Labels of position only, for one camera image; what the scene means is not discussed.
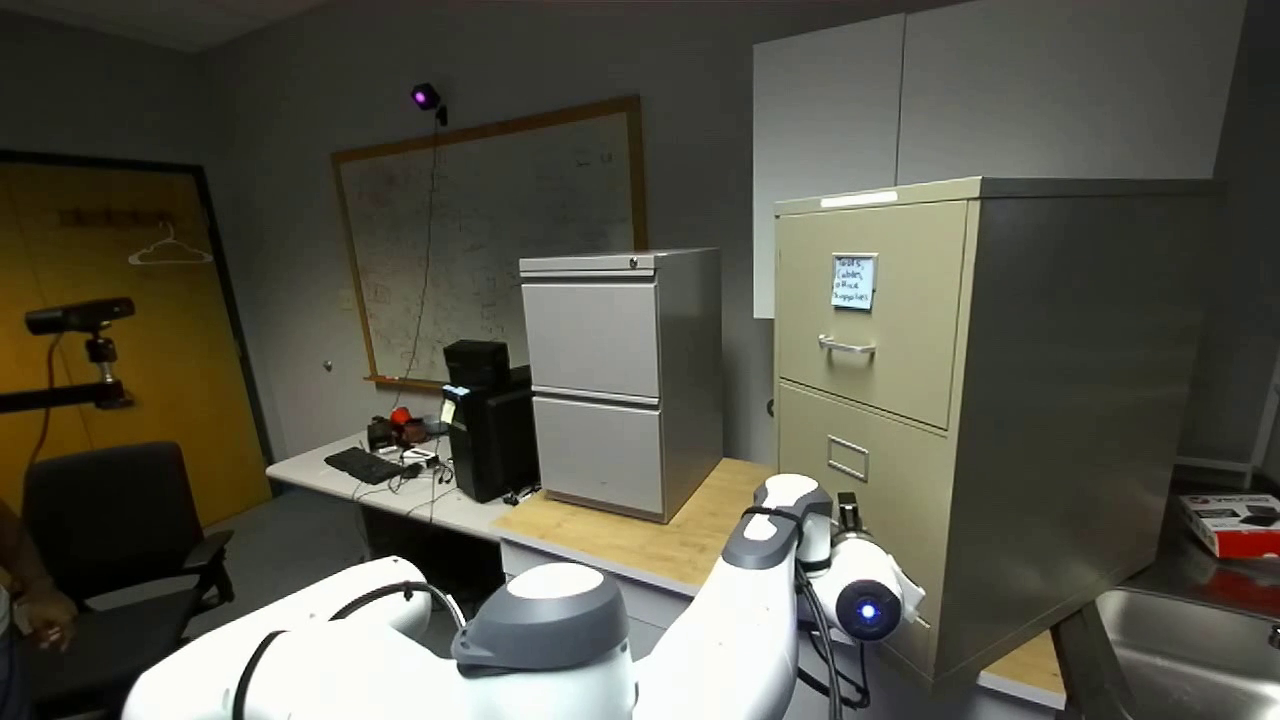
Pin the black computer tower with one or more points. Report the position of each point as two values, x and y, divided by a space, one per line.
496 435

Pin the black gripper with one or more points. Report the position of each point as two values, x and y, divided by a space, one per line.
847 512

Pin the black keyboard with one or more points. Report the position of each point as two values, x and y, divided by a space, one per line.
361 464

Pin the black bar-shaped camera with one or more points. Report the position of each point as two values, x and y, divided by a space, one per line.
82 314

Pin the red and black device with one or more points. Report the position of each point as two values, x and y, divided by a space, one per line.
402 427

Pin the wall camera with purple light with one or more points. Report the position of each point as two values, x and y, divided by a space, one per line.
425 98

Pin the black office chair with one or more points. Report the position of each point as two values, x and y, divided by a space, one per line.
112 512

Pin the white paper note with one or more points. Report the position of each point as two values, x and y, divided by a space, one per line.
852 282

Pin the grey metal filing cabinet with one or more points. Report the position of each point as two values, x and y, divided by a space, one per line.
689 375

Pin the beige drawer without note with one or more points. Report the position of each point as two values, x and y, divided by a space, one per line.
903 472

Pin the red and white box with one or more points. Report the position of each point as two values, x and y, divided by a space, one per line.
1233 520

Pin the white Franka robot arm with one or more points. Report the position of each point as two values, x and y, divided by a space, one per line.
722 642

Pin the beige drawer with white note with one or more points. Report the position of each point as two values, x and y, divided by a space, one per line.
921 361

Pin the grey cabinet drawer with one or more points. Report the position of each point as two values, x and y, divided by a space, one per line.
595 343
600 455

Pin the white wall cabinet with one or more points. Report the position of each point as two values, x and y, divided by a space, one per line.
824 161

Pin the beige metal filing cabinet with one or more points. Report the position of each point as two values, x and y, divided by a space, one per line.
1081 402

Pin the wood-framed whiteboard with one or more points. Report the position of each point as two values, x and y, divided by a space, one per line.
504 225

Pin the stainless steel sink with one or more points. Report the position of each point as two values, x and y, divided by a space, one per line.
1185 662

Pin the orange door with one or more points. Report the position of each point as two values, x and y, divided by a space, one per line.
121 384

